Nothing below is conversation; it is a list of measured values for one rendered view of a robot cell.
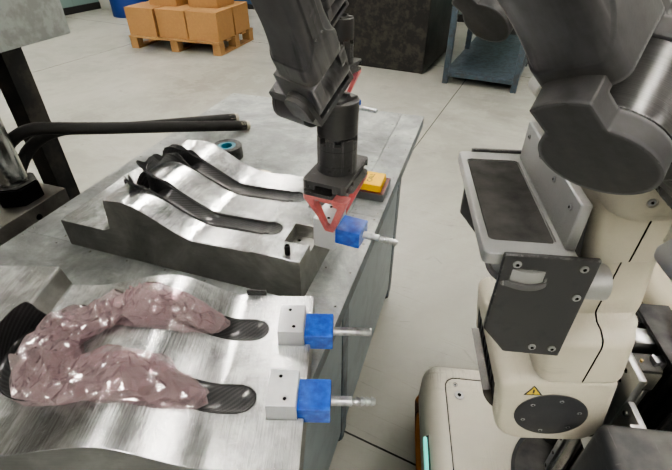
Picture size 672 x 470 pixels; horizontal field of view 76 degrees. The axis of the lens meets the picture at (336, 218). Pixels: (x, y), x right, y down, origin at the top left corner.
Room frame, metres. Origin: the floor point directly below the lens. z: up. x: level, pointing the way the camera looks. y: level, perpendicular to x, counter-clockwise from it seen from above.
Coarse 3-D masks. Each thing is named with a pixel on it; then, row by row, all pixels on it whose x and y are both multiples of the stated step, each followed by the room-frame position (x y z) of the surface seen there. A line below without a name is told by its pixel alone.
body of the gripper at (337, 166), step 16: (320, 144) 0.54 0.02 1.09; (352, 144) 0.54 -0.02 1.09; (320, 160) 0.54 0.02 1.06; (336, 160) 0.53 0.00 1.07; (352, 160) 0.54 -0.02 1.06; (304, 176) 0.53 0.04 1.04; (320, 176) 0.53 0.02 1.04; (336, 176) 0.53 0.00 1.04; (352, 176) 0.53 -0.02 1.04; (336, 192) 0.50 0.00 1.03
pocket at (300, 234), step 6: (294, 228) 0.62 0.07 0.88; (300, 228) 0.62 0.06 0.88; (306, 228) 0.62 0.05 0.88; (312, 228) 0.62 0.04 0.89; (294, 234) 0.62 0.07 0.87; (300, 234) 0.62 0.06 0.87; (306, 234) 0.62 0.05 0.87; (312, 234) 0.62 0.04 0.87; (288, 240) 0.59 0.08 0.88; (294, 240) 0.61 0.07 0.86; (300, 240) 0.61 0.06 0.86; (306, 240) 0.61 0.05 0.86; (312, 240) 0.61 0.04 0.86; (312, 246) 0.58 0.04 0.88
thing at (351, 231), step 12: (324, 204) 0.59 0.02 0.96; (348, 216) 0.57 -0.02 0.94; (336, 228) 0.54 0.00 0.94; (348, 228) 0.54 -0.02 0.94; (360, 228) 0.54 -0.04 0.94; (324, 240) 0.54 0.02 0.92; (336, 240) 0.54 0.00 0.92; (348, 240) 0.53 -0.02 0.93; (360, 240) 0.53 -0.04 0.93; (372, 240) 0.53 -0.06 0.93; (384, 240) 0.52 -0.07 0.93; (396, 240) 0.52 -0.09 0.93
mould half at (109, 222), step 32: (224, 160) 0.82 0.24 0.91; (128, 192) 0.66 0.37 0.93; (192, 192) 0.70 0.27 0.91; (224, 192) 0.73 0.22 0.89; (64, 224) 0.68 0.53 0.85; (96, 224) 0.66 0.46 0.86; (128, 224) 0.63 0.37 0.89; (160, 224) 0.60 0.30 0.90; (192, 224) 0.62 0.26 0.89; (288, 224) 0.62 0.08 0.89; (128, 256) 0.63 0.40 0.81; (160, 256) 0.61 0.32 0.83; (192, 256) 0.59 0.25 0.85; (224, 256) 0.56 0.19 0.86; (256, 256) 0.54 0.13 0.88; (288, 256) 0.53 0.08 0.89; (320, 256) 0.61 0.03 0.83; (256, 288) 0.55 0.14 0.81; (288, 288) 0.53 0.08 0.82
